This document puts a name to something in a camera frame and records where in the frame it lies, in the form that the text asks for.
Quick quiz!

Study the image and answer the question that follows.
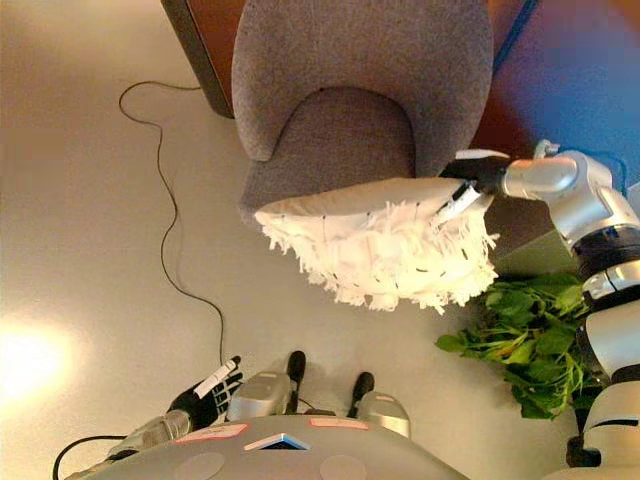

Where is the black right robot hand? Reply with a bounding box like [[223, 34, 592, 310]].
[[435, 149, 512, 219]]

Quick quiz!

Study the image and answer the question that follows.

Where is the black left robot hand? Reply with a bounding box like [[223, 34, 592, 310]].
[[166, 355, 245, 432]]

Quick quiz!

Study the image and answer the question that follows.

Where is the white fringed cushion pillow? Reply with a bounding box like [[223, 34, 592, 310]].
[[253, 176, 502, 316]]

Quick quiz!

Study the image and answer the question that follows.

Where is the silver left robot leg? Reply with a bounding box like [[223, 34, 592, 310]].
[[226, 349, 308, 422]]

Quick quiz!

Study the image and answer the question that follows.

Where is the silver robot leg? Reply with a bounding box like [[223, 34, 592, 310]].
[[226, 349, 308, 422], [346, 370, 413, 440]]

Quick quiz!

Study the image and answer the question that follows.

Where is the grey robot torso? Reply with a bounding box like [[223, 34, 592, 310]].
[[89, 417, 471, 480]]

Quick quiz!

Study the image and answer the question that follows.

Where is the grey fabric tub armchair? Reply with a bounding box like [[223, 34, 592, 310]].
[[231, 0, 496, 229]]

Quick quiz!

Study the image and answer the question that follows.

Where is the silver right robot leg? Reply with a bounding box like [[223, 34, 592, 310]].
[[346, 370, 413, 440]]

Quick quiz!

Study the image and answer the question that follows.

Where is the green leafy houseplant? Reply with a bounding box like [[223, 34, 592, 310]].
[[434, 272, 604, 421]]

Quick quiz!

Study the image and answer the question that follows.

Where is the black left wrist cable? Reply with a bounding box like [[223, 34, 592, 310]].
[[52, 434, 127, 480]]

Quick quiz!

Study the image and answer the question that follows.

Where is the dark narrow wall strip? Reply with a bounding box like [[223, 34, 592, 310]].
[[493, 0, 540, 71]]

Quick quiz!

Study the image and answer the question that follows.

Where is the thin black floor cable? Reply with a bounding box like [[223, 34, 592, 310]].
[[118, 80, 226, 370]]

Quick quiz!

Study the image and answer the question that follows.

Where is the dark wooden frame post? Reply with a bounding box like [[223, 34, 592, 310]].
[[159, 0, 236, 120]]

